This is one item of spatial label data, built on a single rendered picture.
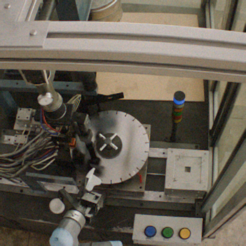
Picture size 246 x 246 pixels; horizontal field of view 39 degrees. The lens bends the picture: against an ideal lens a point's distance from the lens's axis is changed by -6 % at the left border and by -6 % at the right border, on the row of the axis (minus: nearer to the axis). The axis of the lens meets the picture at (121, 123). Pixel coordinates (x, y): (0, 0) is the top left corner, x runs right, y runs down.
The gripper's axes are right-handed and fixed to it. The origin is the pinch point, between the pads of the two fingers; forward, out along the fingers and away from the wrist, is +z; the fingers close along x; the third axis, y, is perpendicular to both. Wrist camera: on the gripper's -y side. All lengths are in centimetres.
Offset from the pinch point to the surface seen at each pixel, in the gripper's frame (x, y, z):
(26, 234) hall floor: -98, -54, 34
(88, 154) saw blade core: 2.4, -6.6, 13.4
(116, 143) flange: 7.7, 3.1, 19.2
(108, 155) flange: 4.1, 1.9, 14.1
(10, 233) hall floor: -100, -65, 31
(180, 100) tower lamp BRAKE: 32.9, 24.6, 21.4
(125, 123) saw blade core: 12.3, 3.5, 28.0
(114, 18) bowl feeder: 44, -20, 71
